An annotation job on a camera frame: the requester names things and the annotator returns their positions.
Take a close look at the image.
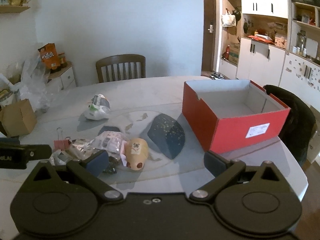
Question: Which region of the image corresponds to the white stickered cabinet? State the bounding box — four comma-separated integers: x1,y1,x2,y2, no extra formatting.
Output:
280,51,320,110

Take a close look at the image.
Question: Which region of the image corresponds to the clear plastic bag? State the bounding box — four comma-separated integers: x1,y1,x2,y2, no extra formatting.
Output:
21,55,54,113

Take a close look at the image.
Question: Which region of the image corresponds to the wooden wall shelf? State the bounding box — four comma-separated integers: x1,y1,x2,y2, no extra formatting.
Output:
0,6,31,14

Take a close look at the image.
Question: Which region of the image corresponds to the orange snack bag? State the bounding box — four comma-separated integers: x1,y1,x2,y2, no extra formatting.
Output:
38,43,58,70

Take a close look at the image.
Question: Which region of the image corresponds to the clear wrapper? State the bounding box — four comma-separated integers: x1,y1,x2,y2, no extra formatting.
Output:
67,139,100,159

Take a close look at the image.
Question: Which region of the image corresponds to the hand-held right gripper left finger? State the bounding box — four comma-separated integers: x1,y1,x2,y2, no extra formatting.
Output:
34,150,123,203

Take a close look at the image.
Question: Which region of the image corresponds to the tan pig plush toy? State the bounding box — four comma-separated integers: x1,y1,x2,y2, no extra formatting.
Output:
124,137,150,172

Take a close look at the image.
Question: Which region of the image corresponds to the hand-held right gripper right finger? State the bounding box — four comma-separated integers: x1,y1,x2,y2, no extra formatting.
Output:
190,151,282,203

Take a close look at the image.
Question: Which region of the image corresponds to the silver foil wrapper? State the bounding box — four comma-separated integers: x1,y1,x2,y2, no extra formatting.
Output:
49,150,75,166

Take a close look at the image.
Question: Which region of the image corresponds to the pink binder clip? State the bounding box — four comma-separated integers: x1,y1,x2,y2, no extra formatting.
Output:
53,127,73,152

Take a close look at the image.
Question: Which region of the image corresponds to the white lower cabinet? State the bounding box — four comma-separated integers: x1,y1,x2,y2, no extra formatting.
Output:
236,37,286,87

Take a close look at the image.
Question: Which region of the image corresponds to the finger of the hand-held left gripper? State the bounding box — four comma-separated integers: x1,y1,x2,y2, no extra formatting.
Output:
24,144,52,161

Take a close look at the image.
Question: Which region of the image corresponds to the red flat package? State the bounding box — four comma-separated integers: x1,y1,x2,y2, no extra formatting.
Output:
247,34,273,43

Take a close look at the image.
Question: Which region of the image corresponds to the dark blue speckled pouch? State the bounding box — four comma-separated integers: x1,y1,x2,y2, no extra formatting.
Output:
147,113,186,160

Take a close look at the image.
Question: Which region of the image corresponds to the glass jar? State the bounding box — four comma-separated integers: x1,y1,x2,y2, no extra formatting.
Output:
297,31,307,53

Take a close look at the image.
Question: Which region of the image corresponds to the small white cabinet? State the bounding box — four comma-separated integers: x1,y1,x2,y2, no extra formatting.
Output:
47,61,77,90

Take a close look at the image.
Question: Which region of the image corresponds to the white marble desktop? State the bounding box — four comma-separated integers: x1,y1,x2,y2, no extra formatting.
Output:
0,76,308,203

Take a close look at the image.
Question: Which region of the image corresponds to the printed cardboard carton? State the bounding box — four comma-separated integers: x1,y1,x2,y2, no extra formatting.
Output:
229,42,240,64

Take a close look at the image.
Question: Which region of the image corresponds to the dark brown door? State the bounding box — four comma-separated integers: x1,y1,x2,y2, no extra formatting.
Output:
203,0,217,72

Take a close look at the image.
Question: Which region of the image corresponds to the white tote bag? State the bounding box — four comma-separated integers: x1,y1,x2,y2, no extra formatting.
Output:
221,9,237,27

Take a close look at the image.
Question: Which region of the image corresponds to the brown cardboard box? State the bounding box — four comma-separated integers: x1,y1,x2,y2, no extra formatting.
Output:
0,99,38,138

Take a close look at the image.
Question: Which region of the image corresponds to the red cardboard box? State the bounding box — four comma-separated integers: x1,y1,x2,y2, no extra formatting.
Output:
182,79,291,154

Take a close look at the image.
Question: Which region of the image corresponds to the small beige box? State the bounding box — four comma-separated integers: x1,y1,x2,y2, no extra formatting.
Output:
274,36,287,48

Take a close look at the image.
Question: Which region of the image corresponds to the brown wooden chair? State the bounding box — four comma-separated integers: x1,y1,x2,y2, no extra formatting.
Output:
96,54,146,83

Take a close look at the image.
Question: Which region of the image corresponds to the white crumpled plastic bag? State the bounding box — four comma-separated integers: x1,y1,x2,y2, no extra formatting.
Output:
84,94,111,120

